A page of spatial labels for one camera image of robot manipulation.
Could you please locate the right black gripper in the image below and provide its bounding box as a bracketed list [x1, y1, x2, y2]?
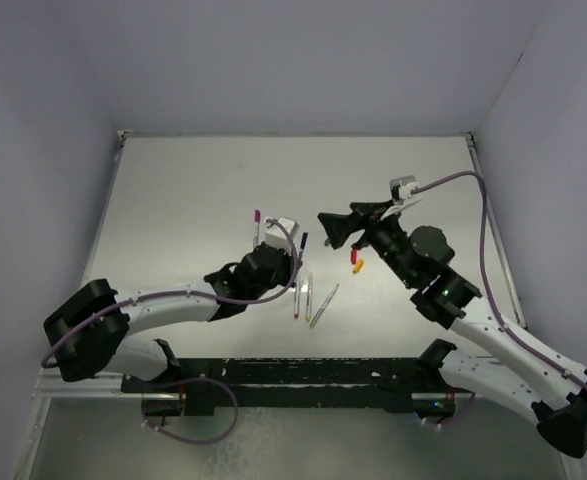
[318, 198, 418, 287]

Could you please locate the blue pen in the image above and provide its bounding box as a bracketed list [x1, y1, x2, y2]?
[295, 245, 306, 285]

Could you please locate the purple pen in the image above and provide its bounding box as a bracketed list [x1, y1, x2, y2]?
[253, 209, 261, 248]

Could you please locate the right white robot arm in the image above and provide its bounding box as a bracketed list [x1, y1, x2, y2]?
[317, 202, 587, 459]

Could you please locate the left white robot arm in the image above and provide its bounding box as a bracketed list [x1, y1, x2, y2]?
[41, 243, 301, 392]

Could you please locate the red tipped pen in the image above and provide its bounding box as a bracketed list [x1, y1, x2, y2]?
[293, 281, 302, 319]

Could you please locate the yellow pen cap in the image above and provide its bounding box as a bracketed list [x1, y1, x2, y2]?
[353, 259, 364, 274]

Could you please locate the yellow tipped pen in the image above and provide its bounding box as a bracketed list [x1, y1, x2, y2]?
[305, 272, 314, 324]

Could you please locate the green tipped pen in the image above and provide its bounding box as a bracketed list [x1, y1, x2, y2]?
[309, 284, 339, 329]

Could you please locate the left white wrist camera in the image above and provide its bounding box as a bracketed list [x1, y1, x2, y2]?
[264, 217, 299, 253]

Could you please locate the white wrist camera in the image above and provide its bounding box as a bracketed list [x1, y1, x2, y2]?
[389, 175, 418, 203]
[264, 217, 299, 253]

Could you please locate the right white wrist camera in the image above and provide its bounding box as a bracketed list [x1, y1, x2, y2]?
[389, 175, 418, 203]

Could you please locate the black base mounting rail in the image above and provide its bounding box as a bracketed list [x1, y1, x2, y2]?
[121, 339, 457, 416]

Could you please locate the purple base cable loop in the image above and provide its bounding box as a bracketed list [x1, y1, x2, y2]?
[140, 374, 240, 445]

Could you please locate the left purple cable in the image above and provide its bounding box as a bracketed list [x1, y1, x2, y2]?
[40, 217, 305, 371]

